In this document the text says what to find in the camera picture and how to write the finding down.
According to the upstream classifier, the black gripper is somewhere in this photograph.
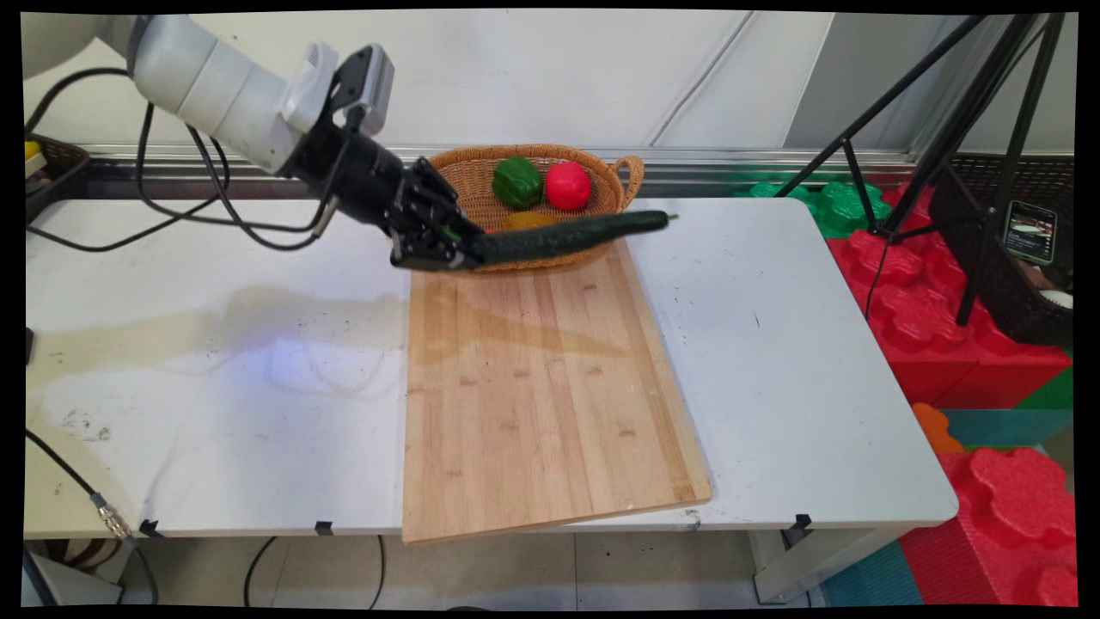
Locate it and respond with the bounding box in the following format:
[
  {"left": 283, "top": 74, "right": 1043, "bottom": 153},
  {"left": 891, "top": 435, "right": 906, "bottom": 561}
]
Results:
[{"left": 290, "top": 119, "right": 485, "bottom": 273}]

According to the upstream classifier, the dark green toy cucumber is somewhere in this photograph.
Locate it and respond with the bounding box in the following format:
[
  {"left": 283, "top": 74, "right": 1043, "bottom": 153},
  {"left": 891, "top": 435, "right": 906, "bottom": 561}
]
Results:
[{"left": 467, "top": 211, "right": 680, "bottom": 268}]

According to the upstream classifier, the green toy bell pepper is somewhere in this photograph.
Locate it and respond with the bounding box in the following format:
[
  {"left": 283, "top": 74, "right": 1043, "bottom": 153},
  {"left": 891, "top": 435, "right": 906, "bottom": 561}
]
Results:
[{"left": 492, "top": 156, "right": 544, "bottom": 211}]

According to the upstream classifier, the red toy tomato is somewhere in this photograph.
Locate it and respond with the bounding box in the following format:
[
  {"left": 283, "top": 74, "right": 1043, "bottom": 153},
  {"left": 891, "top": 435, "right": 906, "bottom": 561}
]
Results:
[{"left": 545, "top": 161, "right": 593, "bottom": 212}]

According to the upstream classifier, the bamboo cutting board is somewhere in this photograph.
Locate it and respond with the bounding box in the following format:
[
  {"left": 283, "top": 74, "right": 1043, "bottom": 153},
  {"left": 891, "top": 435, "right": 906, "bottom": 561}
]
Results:
[{"left": 401, "top": 239, "right": 713, "bottom": 545}]

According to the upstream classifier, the small dark basket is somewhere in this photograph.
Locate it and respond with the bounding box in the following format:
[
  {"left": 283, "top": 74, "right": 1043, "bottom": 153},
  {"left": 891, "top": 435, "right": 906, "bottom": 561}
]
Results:
[{"left": 23, "top": 131, "right": 92, "bottom": 227}]

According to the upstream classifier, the green foam building block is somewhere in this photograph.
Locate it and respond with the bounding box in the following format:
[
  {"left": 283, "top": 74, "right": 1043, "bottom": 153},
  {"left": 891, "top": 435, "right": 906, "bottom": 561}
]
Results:
[{"left": 736, "top": 179, "right": 895, "bottom": 241}]

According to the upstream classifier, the large red foam block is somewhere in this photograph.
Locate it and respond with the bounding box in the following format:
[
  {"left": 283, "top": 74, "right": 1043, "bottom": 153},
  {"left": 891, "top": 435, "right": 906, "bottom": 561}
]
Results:
[{"left": 825, "top": 183, "right": 1073, "bottom": 410}]

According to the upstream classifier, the white table leg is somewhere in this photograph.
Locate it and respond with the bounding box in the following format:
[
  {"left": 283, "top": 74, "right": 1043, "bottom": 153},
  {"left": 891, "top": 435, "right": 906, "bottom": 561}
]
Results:
[{"left": 748, "top": 524, "right": 905, "bottom": 604}]

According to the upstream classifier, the orange foam piece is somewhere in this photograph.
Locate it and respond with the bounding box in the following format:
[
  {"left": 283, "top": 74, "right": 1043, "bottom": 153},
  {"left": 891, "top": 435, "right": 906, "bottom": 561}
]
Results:
[{"left": 912, "top": 402, "right": 966, "bottom": 456}]

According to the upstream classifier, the dark woven storage basket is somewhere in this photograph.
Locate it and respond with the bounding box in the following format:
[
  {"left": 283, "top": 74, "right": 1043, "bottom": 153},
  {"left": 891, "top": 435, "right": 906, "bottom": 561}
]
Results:
[{"left": 928, "top": 155, "right": 1074, "bottom": 347}]

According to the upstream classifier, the smartphone with lit screen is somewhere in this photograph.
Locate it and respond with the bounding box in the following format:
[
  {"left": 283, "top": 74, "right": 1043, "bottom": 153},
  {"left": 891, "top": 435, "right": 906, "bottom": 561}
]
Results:
[{"left": 1004, "top": 200, "right": 1059, "bottom": 266}]

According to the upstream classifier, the teal foam floor mat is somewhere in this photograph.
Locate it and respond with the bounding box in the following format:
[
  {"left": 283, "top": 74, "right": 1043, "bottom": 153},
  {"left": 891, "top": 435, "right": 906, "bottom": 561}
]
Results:
[{"left": 939, "top": 408, "right": 1074, "bottom": 450}]

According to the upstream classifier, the red foam block with studs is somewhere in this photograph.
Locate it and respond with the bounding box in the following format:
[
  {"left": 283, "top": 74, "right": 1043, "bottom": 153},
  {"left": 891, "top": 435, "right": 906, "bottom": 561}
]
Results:
[{"left": 898, "top": 447, "right": 1078, "bottom": 608}]

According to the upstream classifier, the oval wicker basket with handles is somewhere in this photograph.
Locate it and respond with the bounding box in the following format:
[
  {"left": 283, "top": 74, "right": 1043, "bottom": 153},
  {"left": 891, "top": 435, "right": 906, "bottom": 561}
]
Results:
[{"left": 427, "top": 144, "right": 645, "bottom": 274}]

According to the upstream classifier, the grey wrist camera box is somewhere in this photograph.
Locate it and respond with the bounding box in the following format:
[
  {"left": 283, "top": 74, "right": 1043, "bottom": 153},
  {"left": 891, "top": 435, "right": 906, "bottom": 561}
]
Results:
[{"left": 329, "top": 44, "right": 396, "bottom": 137}]

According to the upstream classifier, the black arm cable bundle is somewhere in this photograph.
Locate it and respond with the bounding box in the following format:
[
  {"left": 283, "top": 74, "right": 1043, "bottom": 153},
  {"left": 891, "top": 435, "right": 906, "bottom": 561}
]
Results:
[{"left": 24, "top": 67, "right": 355, "bottom": 255}]

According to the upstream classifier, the aluminium wall rail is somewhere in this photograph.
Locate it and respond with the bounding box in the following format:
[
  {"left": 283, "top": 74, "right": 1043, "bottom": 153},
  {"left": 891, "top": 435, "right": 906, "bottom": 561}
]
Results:
[{"left": 82, "top": 143, "right": 916, "bottom": 201}]

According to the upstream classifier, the black floor cable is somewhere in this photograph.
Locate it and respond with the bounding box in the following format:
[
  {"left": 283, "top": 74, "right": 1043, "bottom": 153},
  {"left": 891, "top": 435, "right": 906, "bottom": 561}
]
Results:
[
  {"left": 368, "top": 535, "right": 388, "bottom": 610},
  {"left": 243, "top": 536, "right": 281, "bottom": 608}
]

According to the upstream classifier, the black cable with metal connector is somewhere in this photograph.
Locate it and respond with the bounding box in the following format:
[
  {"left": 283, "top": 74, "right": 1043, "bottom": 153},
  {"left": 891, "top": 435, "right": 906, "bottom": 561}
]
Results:
[{"left": 23, "top": 428, "right": 161, "bottom": 605}]

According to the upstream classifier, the black camera tripod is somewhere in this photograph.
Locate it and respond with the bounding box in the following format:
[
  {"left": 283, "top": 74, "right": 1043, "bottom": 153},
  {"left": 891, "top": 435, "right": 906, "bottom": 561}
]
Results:
[{"left": 773, "top": 13, "right": 1067, "bottom": 328}]

